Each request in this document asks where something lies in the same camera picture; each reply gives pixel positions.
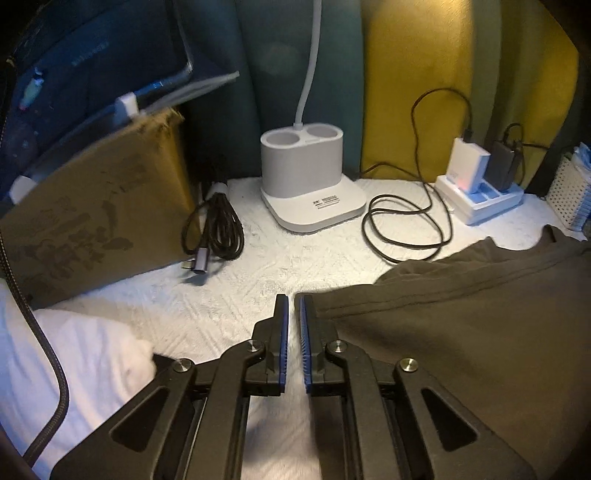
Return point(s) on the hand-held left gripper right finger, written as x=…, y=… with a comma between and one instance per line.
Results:
x=304, y=350

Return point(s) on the dark tablet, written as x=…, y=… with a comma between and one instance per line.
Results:
x=92, y=69

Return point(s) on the blue white packets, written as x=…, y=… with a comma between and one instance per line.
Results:
x=584, y=159

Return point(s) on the white desk lamp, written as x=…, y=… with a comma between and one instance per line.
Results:
x=300, y=161

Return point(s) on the white cloth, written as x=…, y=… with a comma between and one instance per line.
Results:
x=92, y=360

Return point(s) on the white power strip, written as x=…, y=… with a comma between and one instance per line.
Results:
x=489, y=207

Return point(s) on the teal curtain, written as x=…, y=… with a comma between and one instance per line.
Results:
x=231, y=92

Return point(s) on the white charger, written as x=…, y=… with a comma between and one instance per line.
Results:
x=468, y=161

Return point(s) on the white textured table cover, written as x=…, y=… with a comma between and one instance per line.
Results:
x=277, y=258

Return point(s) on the brown cardboard box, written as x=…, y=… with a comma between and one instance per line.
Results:
x=92, y=207

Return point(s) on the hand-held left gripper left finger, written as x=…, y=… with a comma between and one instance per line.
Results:
x=282, y=355

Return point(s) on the dark olive t-shirt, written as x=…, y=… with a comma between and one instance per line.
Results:
x=461, y=332

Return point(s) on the white perforated basket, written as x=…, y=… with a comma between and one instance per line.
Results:
x=565, y=194

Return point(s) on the black charger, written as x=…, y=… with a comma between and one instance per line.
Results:
x=503, y=164

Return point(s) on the yellow curtain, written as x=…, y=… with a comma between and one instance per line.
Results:
x=415, y=55

